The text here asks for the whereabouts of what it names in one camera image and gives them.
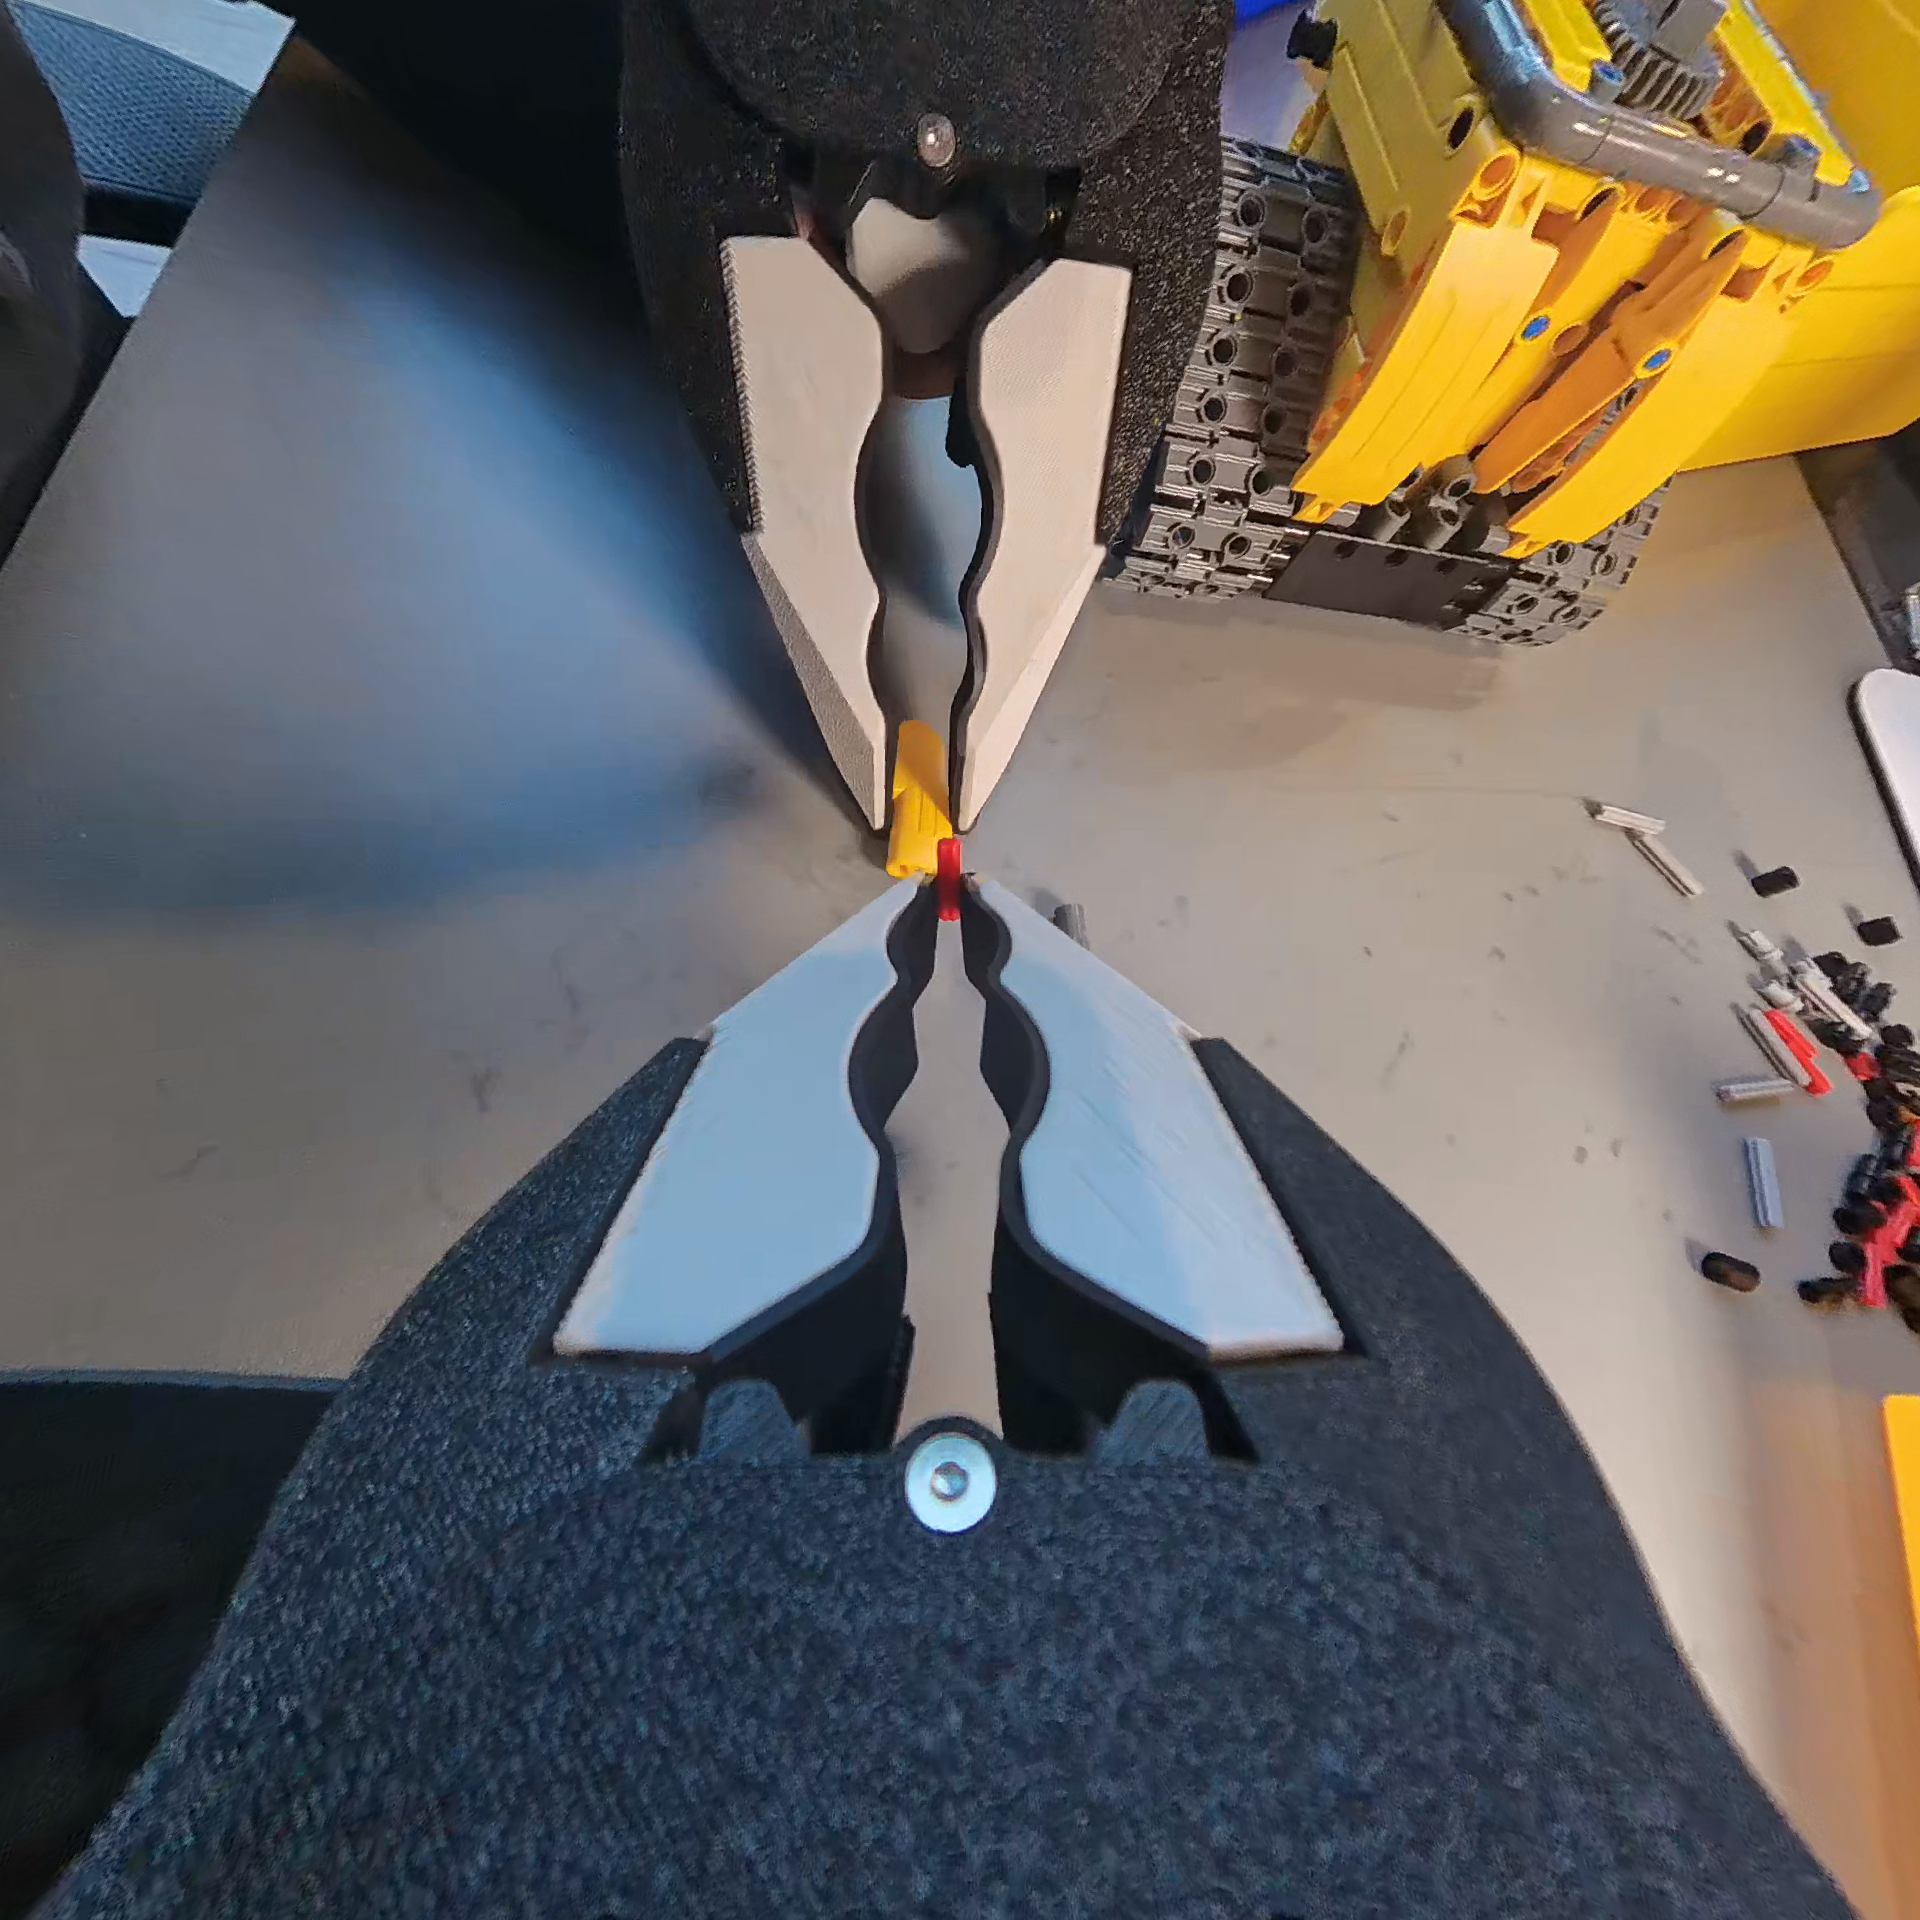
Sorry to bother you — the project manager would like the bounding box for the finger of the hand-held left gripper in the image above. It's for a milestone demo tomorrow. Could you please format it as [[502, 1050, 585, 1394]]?
[[950, 258, 1139, 832], [722, 234, 908, 828]]

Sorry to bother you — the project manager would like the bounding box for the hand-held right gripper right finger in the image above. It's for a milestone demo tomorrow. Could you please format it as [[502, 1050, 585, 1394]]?
[[961, 876, 1347, 1371]]

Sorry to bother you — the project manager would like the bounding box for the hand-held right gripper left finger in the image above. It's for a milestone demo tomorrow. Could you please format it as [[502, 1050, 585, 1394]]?
[[556, 876, 932, 1381]]

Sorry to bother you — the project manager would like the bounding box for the yellow brick piece grey axle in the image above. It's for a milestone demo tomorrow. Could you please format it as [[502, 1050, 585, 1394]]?
[[879, 715, 966, 876]]

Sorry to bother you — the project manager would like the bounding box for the yellow tracked brick vehicle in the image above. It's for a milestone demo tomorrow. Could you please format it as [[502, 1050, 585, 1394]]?
[[1097, 0, 1881, 649]]

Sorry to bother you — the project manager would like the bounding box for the grey desk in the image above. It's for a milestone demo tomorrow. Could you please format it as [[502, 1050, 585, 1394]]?
[[0, 45, 1920, 1920]]

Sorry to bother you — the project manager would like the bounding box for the pile of small brick parts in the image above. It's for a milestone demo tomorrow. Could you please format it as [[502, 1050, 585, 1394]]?
[[1710, 865, 1920, 1325]]

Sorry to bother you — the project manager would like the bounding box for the white round stand base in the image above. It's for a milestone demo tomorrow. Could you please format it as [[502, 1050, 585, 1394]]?
[[1857, 668, 1920, 876]]

